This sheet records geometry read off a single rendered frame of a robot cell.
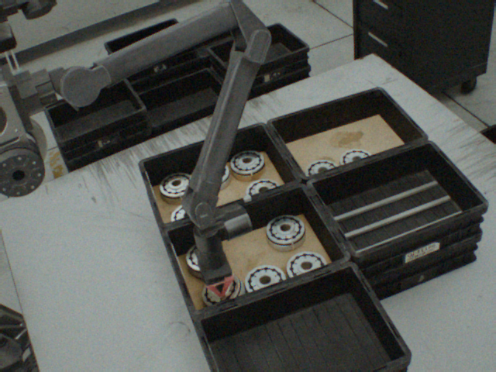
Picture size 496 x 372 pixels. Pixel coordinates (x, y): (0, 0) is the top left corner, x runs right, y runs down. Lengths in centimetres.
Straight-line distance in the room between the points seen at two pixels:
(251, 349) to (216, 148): 48
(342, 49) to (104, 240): 244
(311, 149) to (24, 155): 86
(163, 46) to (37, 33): 333
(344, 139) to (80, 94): 98
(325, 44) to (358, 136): 215
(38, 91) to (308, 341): 81
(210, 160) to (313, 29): 298
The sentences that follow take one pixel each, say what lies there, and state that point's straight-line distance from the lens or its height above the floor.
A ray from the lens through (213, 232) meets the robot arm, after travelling 138.
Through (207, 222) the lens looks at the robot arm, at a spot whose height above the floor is 111.
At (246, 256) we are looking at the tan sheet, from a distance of 165.
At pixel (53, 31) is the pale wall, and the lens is 460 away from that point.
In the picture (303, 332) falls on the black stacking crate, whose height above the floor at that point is 83.
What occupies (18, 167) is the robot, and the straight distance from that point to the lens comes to 161.
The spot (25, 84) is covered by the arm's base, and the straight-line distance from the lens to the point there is 125.
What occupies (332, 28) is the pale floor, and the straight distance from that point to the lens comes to 426.
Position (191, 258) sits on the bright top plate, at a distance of 164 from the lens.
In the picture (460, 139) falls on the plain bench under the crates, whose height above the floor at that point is 70.
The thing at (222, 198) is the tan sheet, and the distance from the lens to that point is 182.
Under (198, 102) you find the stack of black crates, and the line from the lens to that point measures 300.
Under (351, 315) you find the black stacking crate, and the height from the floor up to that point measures 83.
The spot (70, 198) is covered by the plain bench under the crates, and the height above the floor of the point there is 70.
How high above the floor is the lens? 207
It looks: 42 degrees down
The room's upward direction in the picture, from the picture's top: 9 degrees counter-clockwise
